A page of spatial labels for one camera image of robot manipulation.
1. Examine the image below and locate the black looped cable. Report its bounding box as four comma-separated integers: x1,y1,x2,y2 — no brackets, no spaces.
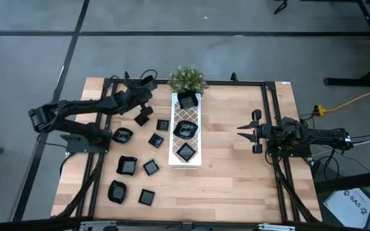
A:
274,0,289,15

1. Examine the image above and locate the white lattice rack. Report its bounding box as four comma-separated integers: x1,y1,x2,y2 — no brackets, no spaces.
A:
168,92,203,170

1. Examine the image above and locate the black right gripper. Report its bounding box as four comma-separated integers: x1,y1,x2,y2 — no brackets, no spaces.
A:
236,108,272,155

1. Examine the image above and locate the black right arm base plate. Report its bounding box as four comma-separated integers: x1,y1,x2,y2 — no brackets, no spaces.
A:
266,133,311,158

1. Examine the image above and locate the white cable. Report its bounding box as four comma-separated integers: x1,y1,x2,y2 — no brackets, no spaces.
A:
312,133,370,155

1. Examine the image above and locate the black wavy square plate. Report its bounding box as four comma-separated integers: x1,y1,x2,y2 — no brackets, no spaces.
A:
116,155,138,176

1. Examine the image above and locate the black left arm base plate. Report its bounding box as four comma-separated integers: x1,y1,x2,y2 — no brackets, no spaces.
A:
65,128,112,154

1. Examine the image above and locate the black side table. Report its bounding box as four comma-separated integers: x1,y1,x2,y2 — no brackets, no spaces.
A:
313,168,370,193

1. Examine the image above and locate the yellow extension cable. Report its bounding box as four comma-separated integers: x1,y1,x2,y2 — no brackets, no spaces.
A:
313,82,370,117

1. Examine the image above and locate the black deep square bowl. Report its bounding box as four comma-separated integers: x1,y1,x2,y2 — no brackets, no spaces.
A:
177,90,199,110

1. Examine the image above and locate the green potted plant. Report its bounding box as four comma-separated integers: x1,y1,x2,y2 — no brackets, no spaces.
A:
167,65,209,94

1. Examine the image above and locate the silver bracket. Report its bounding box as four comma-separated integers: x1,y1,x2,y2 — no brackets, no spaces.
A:
258,223,297,231
79,220,117,231

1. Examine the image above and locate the white SA5 printed sheet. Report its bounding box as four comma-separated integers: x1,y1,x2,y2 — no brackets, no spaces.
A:
322,187,370,229

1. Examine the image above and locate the small black square plate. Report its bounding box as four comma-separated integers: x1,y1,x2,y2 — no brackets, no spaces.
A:
134,114,150,127
175,142,197,163
156,119,170,132
137,188,156,207
142,158,160,176
148,132,165,149

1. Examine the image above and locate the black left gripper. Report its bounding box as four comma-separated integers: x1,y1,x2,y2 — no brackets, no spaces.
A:
123,76,158,119

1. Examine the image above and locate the black crossbar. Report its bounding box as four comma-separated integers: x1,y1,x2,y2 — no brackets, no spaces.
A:
0,216,370,231

